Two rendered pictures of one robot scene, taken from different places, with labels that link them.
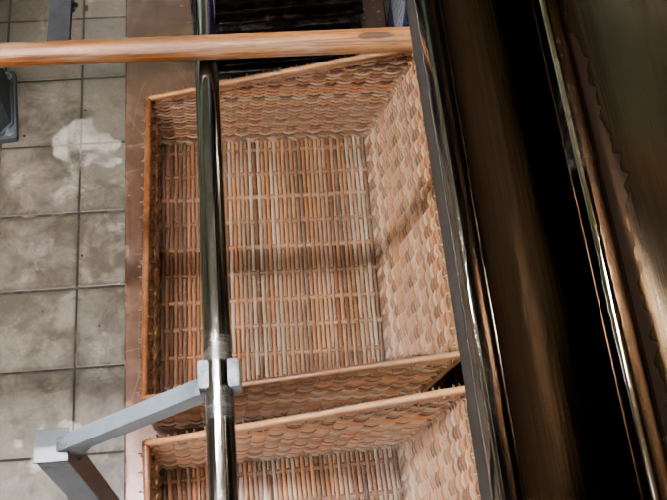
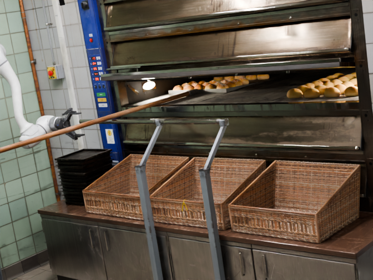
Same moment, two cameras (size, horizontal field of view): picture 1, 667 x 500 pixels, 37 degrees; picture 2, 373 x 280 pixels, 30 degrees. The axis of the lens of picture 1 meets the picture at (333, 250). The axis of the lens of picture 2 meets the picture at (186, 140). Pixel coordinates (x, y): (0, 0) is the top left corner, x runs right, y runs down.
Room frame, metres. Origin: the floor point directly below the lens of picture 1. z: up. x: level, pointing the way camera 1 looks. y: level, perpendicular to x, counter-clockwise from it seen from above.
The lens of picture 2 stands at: (-2.89, 2.54, 1.82)
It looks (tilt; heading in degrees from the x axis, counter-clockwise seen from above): 11 degrees down; 321
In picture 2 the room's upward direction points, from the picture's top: 9 degrees counter-clockwise
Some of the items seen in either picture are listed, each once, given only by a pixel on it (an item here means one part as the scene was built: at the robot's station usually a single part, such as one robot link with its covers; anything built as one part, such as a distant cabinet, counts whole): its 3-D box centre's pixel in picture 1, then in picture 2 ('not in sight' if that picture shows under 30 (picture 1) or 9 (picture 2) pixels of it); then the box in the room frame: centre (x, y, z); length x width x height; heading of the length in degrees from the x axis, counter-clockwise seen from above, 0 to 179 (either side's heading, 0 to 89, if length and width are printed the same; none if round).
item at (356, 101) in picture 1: (290, 233); (137, 184); (0.74, 0.07, 0.72); 0.56 x 0.49 x 0.28; 8
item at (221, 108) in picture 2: not in sight; (226, 107); (0.20, -0.30, 1.16); 1.80 x 0.06 x 0.04; 9
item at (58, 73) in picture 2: not in sight; (55, 71); (1.68, -0.01, 1.46); 0.10 x 0.07 x 0.10; 9
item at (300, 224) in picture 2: not in sight; (295, 198); (-0.45, -0.11, 0.72); 0.56 x 0.49 x 0.28; 7
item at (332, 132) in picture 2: not in sight; (227, 130); (0.20, -0.28, 1.02); 1.79 x 0.11 x 0.19; 9
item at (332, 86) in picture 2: not in sight; (344, 83); (-0.31, -0.80, 1.21); 0.61 x 0.48 x 0.06; 99
